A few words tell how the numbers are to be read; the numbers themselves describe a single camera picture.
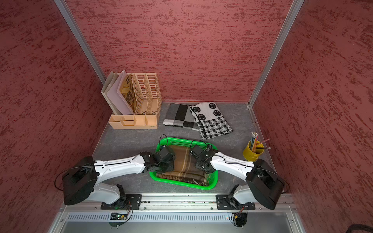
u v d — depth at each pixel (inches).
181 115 43.5
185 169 32.3
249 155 33.0
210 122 40.7
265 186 16.6
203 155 26.4
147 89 44.7
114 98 36.4
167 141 34.4
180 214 28.0
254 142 32.7
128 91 39.5
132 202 29.2
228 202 28.7
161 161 25.5
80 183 16.6
